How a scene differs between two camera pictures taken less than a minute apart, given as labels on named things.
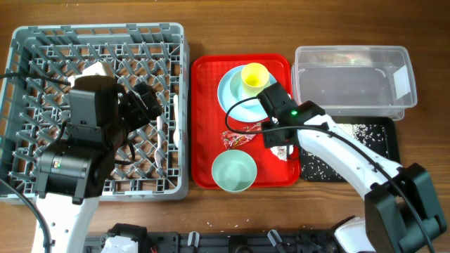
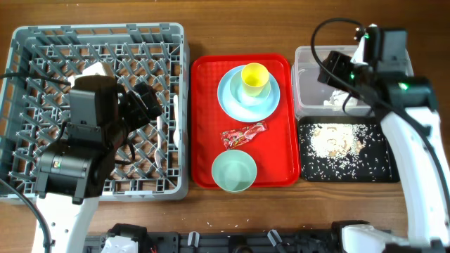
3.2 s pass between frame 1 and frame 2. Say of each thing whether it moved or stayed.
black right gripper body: moved
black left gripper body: stayed
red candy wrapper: stayed
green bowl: stayed
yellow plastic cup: stayed
